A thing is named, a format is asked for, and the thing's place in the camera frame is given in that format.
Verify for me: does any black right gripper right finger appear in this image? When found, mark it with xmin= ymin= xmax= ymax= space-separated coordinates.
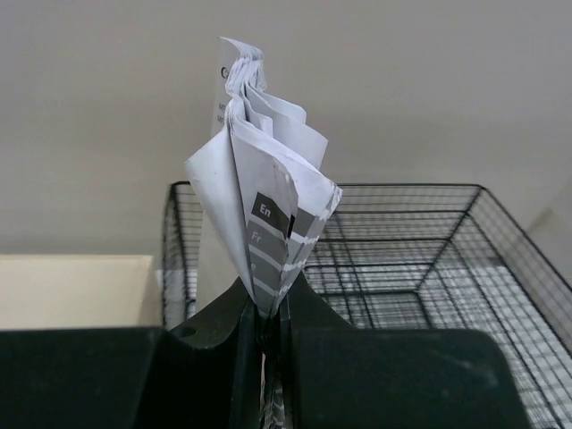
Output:
xmin=281 ymin=276 xmax=531 ymax=428

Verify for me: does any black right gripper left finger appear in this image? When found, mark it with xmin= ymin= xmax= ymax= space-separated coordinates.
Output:
xmin=1 ymin=283 xmax=259 ymax=428

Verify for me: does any cream wooden drawer cabinet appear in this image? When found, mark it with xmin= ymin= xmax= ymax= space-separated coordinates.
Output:
xmin=1 ymin=255 xmax=163 ymax=330

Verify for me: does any white instruction booklet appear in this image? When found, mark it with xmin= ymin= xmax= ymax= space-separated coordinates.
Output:
xmin=185 ymin=38 xmax=342 ymax=428

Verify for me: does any black wire mesh organizer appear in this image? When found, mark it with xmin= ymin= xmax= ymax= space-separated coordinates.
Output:
xmin=162 ymin=181 xmax=571 ymax=428

